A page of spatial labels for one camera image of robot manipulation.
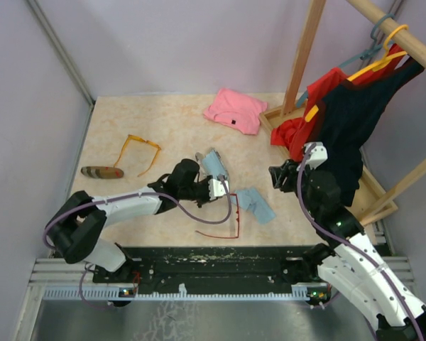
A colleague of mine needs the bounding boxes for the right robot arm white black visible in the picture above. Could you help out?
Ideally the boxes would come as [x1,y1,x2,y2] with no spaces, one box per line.
[268,160,426,340]

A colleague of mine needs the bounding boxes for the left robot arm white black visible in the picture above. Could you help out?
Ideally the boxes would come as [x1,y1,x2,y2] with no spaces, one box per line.
[44,158,225,282]

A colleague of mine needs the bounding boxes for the light blue cloth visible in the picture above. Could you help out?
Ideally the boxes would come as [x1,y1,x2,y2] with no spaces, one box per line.
[232,187,276,224]
[201,149,229,180]

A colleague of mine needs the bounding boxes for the orange sunglasses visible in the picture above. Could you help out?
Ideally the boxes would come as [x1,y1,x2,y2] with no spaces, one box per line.
[113,134,162,178]

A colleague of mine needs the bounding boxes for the teal hanger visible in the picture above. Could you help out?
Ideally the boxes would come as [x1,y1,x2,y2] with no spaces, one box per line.
[295,13,395,109]

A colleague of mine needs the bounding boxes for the brown striped glasses case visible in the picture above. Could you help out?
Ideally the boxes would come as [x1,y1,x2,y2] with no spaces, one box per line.
[80,166,124,180]

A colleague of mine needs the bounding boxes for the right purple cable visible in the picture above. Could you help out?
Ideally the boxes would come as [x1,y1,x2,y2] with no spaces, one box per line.
[297,151,425,341]

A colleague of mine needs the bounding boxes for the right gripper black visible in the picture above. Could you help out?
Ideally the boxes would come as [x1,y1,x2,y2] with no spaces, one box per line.
[269,158,320,217]

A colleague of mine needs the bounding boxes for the dark navy shirt hanging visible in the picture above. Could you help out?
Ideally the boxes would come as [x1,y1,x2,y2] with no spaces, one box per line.
[308,58,425,207]

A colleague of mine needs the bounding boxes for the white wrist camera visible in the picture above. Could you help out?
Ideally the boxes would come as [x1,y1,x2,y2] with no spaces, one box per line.
[208,174,230,200]
[302,142,328,169]

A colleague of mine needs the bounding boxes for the map print glasses case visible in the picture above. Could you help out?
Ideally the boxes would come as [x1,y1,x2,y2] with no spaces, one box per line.
[195,148,231,188]

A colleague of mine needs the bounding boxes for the red sunglasses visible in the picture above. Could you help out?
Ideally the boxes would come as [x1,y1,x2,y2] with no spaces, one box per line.
[195,193,241,240]

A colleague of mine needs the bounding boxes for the red shirt hanging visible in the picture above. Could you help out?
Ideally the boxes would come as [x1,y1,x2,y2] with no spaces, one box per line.
[271,44,403,162]

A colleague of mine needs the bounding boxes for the wooden clothes rack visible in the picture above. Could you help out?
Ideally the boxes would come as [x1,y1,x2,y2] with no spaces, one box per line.
[258,0,426,228]

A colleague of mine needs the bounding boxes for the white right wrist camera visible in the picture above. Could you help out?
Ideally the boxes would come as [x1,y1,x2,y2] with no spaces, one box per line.
[302,142,328,169]

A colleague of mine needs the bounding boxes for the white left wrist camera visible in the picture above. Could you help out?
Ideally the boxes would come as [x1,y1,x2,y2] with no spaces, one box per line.
[208,174,230,200]

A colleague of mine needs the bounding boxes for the yellow hanger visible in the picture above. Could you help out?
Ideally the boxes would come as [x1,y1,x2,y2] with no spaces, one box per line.
[303,24,409,122]

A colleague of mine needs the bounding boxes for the folded pink shirt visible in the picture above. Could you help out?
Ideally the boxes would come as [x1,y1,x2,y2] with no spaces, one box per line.
[203,88,268,135]

